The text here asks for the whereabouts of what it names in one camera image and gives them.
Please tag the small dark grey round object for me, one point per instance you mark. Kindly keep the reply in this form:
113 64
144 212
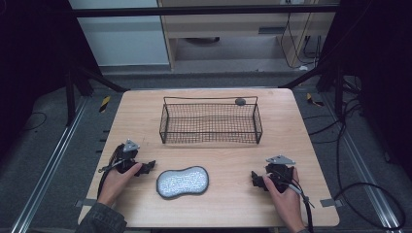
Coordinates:
240 101

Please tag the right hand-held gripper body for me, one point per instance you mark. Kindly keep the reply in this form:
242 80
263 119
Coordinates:
279 171

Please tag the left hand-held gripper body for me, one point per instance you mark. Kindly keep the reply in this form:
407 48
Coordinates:
124 158

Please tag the yellow black striped tape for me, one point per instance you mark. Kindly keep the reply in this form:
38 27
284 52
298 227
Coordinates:
313 100
104 104

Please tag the white cabinet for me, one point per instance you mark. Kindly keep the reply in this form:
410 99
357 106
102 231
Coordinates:
126 35

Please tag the person's right hand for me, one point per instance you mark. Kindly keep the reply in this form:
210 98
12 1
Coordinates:
286 204

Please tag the black metal frame bar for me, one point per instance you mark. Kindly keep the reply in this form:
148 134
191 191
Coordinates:
200 11

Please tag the aluminium floor rail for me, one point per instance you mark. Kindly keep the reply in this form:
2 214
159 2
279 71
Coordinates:
48 168
362 168

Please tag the grey peanut-shaped scrub sponge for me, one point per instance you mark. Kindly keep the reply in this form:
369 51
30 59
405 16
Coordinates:
182 182

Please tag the person's left hand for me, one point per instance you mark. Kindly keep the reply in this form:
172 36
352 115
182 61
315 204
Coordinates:
115 184

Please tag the black metal stand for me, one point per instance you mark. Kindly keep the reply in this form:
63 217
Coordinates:
77 87
330 84

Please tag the grey tape strip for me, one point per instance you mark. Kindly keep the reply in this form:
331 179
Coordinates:
331 203
85 203

